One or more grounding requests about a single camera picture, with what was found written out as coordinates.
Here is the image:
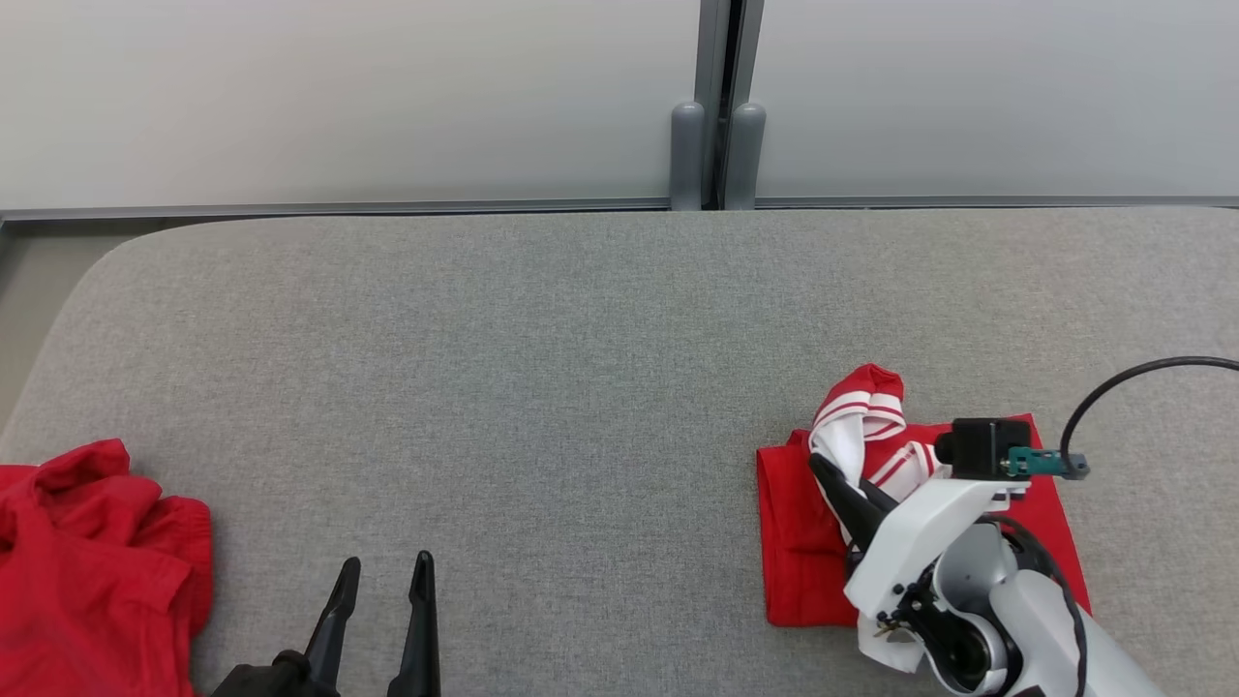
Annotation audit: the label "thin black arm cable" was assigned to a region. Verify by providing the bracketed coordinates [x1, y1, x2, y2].
[976, 513, 1091, 697]

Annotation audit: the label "black cable with teal plug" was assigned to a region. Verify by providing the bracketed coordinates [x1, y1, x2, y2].
[1007, 355, 1239, 483]

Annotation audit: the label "red shorts with white stripe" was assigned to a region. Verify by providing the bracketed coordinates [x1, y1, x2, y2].
[0, 439, 214, 697]

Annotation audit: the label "grey vertical door frame post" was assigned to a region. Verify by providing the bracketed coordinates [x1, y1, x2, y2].
[695, 0, 766, 210]

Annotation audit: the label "grey rounded post cover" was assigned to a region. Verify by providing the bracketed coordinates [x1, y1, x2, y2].
[670, 102, 707, 212]
[728, 102, 767, 212]

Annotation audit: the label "red shirt with white sleeves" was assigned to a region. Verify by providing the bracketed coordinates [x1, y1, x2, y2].
[755, 363, 1093, 675]

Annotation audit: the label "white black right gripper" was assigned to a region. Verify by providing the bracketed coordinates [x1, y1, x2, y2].
[808, 452, 1031, 622]

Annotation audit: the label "grey metal floor rail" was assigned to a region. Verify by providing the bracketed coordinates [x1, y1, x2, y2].
[0, 197, 672, 227]
[755, 196, 1239, 211]

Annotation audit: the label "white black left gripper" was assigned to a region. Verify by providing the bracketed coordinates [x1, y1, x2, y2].
[211, 551, 442, 697]

